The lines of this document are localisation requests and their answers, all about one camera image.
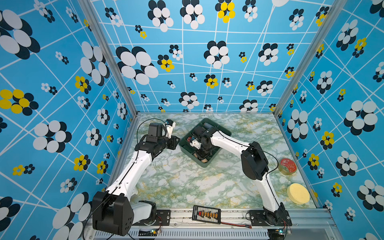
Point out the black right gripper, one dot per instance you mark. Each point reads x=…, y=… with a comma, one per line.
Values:
x=201, y=156

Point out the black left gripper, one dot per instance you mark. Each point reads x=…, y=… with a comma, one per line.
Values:
x=173, y=143

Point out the tan maroon striped sock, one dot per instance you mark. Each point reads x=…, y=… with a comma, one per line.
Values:
x=203, y=160

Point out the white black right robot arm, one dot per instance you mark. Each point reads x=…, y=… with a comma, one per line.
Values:
x=255, y=166

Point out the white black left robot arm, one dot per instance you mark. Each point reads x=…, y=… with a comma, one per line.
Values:
x=112, y=211

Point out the red green tape roll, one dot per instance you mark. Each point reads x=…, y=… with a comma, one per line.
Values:
x=287, y=166

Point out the green plastic organizer tray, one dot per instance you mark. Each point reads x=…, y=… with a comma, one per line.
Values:
x=189, y=150

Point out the yellow round sponge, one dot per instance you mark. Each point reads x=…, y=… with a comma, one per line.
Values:
x=298, y=194

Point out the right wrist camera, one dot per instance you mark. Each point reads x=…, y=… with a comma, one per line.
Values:
x=196, y=144

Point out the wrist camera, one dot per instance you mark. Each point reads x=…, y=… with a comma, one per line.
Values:
x=170, y=125
x=196, y=144

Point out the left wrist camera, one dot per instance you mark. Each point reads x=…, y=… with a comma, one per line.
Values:
x=170, y=125

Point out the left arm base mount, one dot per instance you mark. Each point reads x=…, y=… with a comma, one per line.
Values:
x=162, y=218

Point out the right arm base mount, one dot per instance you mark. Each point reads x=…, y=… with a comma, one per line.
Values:
x=268, y=219

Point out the aluminium front rail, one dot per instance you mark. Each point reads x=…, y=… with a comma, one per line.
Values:
x=308, y=224

